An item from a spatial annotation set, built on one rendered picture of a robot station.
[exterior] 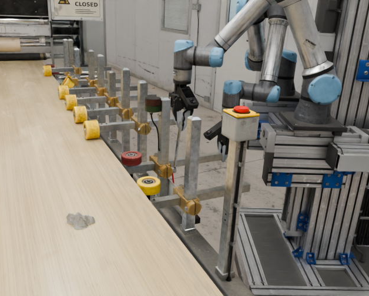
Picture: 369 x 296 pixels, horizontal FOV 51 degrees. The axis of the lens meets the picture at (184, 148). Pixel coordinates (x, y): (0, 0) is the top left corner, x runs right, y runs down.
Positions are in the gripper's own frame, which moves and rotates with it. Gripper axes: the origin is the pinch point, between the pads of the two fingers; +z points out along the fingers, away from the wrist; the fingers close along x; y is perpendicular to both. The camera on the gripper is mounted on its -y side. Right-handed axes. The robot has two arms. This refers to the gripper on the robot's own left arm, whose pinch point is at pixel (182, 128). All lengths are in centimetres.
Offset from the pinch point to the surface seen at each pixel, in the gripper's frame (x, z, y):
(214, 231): -57, 99, 58
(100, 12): -27, -36, 246
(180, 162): 1.7, 14.1, -3.2
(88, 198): 46, 9, -31
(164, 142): 11.0, 2.3, -7.4
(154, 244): 36, 9, -61
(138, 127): 13.5, 3.4, 16.6
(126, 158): 25.6, 8.4, -4.5
